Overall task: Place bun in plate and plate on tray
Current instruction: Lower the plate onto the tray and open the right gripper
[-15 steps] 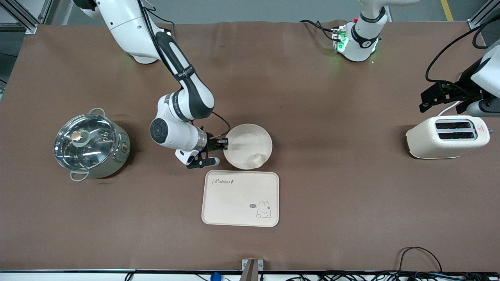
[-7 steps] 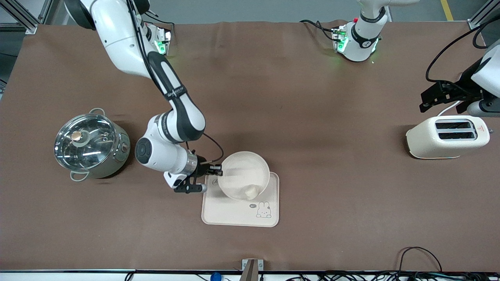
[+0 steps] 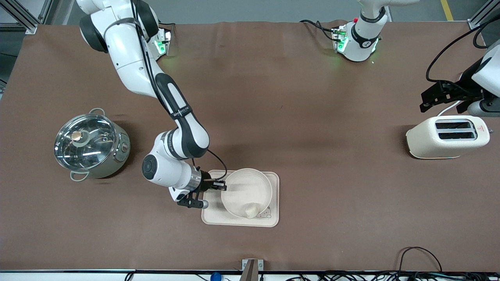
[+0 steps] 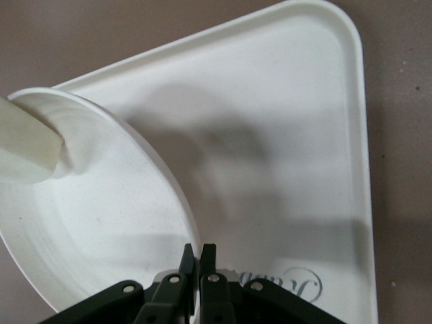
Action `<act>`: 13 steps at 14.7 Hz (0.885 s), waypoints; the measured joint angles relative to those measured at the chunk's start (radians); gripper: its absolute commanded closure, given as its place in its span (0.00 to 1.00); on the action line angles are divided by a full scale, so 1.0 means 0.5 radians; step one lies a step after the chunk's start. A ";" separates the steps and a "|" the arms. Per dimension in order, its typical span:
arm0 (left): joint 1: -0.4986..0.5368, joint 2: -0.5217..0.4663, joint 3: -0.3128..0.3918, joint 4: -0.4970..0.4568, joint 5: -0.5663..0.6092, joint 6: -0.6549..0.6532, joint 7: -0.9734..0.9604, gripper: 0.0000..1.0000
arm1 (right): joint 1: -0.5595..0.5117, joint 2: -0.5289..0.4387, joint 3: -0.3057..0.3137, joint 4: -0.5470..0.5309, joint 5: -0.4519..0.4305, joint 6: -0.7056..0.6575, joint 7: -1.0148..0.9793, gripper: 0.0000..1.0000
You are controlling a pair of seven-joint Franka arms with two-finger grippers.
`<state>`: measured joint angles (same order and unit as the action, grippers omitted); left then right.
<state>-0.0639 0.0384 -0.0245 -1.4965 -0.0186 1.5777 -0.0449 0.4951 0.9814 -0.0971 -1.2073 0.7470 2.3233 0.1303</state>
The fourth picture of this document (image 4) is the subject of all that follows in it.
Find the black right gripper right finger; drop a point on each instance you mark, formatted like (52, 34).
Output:
(216, 297)

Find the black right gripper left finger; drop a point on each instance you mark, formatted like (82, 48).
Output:
(162, 297)

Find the round cream plate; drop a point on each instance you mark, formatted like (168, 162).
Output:
(101, 209)

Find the white steamed bun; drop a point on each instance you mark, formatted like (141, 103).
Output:
(23, 145)

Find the cream rabbit print tray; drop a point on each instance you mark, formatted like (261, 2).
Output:
(287, 135)

